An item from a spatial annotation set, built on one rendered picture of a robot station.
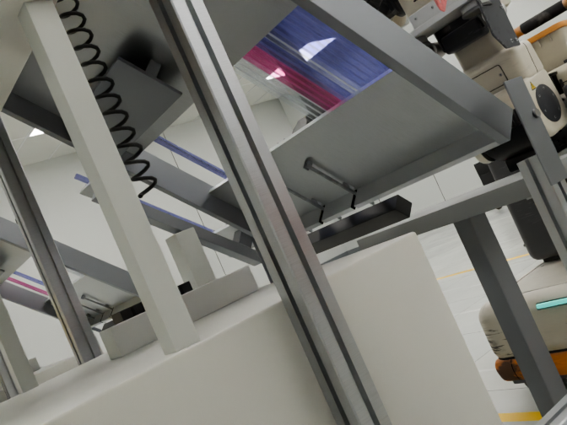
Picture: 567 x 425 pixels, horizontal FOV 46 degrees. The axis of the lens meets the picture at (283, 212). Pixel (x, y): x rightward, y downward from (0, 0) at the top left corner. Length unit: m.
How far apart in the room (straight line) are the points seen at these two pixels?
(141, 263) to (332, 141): 0.63
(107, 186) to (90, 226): 8.78
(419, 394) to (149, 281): 0.35
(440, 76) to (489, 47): 0.86
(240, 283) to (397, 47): 0.45
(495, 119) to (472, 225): 0.58
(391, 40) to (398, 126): 0.22
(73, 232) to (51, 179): 0.78
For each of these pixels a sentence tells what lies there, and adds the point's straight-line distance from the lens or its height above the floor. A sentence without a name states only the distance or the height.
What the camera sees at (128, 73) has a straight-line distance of 1.17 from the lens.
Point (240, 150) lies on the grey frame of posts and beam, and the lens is 0.70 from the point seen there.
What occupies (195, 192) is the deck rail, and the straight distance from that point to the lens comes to 1.51.
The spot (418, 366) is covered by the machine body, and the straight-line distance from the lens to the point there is 0.84.
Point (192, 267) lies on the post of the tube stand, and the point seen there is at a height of 0.71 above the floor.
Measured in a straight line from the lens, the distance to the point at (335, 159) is 1.28.
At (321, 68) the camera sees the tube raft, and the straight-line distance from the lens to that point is 1.09.
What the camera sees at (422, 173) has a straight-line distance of 1.20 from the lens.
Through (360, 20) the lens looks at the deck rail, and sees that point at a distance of 0.96.
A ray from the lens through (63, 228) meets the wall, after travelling 9.35.
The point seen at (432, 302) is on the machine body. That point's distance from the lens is 0.87.
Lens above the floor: 0.68
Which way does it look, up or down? 2 degrees up
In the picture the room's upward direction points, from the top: 24 degrees counter-clockwise
